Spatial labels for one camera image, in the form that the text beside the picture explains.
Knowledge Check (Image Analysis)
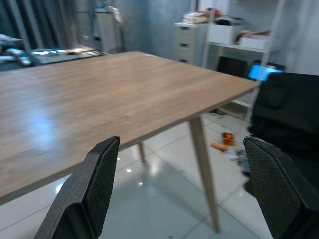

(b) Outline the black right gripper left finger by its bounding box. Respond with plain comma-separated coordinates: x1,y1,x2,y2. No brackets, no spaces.
34,135,121,239

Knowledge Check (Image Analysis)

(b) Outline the flat white box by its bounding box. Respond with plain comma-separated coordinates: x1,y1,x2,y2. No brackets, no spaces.
238,36,271,50

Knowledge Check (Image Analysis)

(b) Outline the light wooden table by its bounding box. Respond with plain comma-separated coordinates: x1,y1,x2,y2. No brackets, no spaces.
0,51,261,234

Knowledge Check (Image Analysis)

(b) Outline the orange boxy tool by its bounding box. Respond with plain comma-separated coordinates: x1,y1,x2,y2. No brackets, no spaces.
222,132,234,146

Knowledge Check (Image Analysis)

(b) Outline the white printed package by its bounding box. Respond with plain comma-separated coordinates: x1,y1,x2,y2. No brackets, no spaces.
183,11,209,24

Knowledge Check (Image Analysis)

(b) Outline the white appliance with clothes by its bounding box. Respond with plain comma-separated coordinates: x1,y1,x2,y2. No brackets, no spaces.
92,6,125,53

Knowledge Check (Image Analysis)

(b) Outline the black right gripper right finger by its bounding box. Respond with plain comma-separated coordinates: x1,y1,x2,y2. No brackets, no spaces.
243,136,319,239

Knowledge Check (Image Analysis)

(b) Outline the orange handled tool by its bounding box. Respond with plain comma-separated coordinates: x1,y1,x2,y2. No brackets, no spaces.
211,142,229,151

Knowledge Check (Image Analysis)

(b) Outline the dark grey curtain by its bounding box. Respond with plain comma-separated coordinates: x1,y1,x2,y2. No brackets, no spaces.
0,0,84,50

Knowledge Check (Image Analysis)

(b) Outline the white metal shelf rack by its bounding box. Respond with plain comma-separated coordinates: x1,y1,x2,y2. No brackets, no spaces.
201,0,287,125

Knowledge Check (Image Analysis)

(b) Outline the black office chair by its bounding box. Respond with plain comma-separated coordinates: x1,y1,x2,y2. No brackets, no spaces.
243,72,319,197

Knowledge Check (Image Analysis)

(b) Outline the white drawer cabinet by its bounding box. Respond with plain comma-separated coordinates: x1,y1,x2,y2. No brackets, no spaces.
174,21,209,67

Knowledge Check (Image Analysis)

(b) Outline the laptop with blue screen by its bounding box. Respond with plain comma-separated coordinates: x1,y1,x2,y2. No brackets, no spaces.
248,63,285,82

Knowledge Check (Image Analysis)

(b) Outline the tall white cardboard box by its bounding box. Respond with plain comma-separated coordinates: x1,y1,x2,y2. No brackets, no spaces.
208,23,244,44

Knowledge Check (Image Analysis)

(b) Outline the grey low bench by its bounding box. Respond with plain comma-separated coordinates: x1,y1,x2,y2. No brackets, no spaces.
29,48,111,65

